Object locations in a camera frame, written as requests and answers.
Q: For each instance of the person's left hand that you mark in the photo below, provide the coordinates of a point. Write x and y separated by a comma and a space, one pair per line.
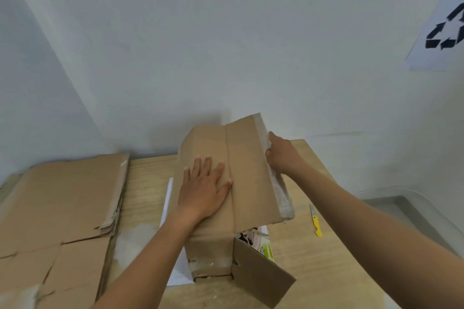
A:
203, 196

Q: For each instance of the person's right hand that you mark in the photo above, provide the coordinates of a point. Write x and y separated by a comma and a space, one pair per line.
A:
282, 156

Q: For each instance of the yellow utility knife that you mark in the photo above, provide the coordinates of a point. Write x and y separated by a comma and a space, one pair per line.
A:
317, 227

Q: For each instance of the person's right forearm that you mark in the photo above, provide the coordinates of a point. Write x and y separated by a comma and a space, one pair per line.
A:
380, 240

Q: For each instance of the person's left forearm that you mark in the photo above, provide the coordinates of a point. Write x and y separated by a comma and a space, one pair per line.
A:
145, 269

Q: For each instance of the light wooden table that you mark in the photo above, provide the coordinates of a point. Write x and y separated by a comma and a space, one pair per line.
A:
326, 265

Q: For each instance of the white paper recycling sign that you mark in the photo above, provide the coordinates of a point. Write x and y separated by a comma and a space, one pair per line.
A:
417, 62

